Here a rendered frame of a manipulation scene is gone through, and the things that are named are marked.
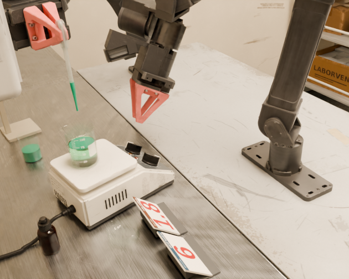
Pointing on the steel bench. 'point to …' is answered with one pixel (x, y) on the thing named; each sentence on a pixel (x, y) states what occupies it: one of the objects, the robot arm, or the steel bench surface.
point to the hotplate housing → (109, 194)
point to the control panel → (144, 163)
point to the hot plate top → (100, 175)
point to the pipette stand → (25, 124)
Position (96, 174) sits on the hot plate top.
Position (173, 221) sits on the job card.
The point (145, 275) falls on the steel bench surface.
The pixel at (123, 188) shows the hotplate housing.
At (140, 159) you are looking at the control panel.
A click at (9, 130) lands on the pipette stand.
